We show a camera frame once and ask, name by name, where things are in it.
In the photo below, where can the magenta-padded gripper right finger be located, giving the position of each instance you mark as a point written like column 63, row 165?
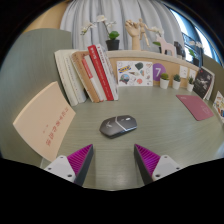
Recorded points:
column 160, row 166

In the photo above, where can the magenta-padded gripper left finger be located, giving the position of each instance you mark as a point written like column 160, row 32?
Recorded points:
column 63, row 166

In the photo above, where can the dark grey computer mouse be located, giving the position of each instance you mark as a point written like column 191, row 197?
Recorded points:
column 117, row 126

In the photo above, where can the dusky pink mouse pad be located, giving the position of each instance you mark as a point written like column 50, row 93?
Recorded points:
column 196, row 106

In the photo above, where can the beige book red lettering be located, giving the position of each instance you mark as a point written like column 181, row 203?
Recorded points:
column 43, row 121

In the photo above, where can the small succulent in white pot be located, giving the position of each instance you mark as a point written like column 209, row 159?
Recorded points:
column 190, row 86
column 164, row 82
column 176, row 83

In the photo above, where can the food picture sheet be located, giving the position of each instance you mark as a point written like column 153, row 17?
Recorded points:
column 219, row 106

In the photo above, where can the thin red and white book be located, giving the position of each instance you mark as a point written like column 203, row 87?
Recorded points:
column 91, row 80

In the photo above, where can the tan book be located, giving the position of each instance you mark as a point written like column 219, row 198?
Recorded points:
column 83, row 76

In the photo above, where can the black cover book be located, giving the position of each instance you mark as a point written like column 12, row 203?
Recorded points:
column 203, row 82

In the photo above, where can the red book white lettering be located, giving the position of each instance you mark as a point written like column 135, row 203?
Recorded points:
column 100, row 71

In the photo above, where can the light stone ledge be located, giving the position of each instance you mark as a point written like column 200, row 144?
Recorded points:
column 140, row 54

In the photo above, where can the wooden hand model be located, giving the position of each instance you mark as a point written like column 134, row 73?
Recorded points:
column 135, row 35

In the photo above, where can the window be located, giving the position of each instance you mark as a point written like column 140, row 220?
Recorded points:
column 200, row 36

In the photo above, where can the wooden artist mannequin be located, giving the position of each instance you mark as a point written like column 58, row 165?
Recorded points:
column 144, row 30

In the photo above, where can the light grey curtain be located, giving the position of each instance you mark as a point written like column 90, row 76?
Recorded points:
column 93, row 10

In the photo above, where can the white wall socket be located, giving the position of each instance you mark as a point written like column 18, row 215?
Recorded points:
column 193, row 74
column 183, row 71

